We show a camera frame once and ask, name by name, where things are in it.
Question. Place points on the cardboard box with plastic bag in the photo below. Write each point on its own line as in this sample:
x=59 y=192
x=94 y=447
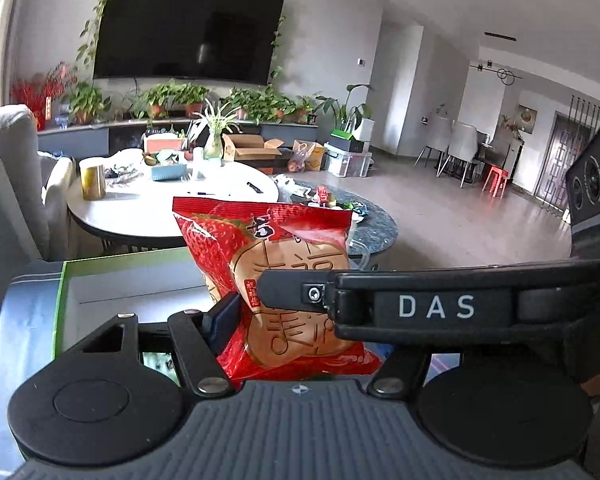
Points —
x=310 y=157

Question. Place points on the gold can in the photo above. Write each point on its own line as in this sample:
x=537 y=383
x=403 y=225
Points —
x=94 y=182

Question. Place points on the grey sofa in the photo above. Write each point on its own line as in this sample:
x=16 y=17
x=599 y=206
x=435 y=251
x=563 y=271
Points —
x=5 y=210

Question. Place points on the red flower decoration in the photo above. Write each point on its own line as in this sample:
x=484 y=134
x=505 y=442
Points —
x=40 y=90

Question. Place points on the dark metal door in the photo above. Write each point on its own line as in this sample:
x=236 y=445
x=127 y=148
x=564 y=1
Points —
x=560 y=160

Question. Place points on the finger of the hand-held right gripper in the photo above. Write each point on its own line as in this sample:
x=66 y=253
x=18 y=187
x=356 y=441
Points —
x=440 y=305

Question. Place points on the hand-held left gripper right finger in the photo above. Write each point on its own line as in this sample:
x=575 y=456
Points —
x=395 y=375

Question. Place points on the small red box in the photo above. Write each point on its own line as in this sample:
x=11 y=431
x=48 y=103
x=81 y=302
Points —
x=322 y=194

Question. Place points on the black wall television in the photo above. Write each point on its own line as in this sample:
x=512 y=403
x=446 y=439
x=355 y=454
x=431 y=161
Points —
x=190 y=30

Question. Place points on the spider plant in glass vase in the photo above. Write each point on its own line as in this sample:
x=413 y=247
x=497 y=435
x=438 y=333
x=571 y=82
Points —
x=212 y=145

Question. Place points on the row of potted plants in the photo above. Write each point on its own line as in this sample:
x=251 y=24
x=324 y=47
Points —
x=170 y=95

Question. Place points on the white cup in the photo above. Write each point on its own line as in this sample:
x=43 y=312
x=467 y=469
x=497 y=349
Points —
x=199 y=165

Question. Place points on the red strawberry snack packet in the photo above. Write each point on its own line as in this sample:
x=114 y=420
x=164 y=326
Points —
x=280 y=240

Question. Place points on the orange rectangular box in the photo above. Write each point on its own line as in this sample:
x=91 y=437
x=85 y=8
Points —
x=162 y=145

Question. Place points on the large-leaf plant in white pot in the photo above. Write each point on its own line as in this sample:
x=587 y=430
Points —
x=364 y=129

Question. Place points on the framed wall picture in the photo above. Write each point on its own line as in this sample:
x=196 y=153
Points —
x=526 y=117

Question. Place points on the clear plastic storage bin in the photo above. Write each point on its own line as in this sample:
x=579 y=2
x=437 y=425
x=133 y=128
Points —
x=347 y=165

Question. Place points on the white dining chair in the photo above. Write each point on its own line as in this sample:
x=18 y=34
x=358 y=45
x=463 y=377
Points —
x=437 y=135
x=462 y=145

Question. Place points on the white round table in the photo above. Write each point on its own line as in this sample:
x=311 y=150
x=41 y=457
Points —
x=220 y=210

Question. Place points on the dark round table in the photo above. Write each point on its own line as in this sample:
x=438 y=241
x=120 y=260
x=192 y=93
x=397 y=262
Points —
x=375 y=232

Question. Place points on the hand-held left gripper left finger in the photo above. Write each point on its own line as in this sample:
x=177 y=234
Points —
x=225 y=317

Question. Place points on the green cardboard box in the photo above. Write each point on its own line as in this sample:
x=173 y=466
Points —
x=130 y=280

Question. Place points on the grey television cabinet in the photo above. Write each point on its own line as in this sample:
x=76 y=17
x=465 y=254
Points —
x=125 y=137

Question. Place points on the ceiling air vent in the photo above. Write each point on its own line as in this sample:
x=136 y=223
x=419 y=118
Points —
x=500 y=36

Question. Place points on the black box with green lid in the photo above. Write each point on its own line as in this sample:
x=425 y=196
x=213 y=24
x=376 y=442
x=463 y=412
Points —
x=342 y=135

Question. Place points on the blue basket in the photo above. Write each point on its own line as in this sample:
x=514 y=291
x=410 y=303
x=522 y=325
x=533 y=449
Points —
x=167 y=172

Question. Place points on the red stool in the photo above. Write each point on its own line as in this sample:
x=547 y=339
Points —
x=495 y=177

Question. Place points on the open cardboard box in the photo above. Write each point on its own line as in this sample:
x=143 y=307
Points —
x=250 y=152

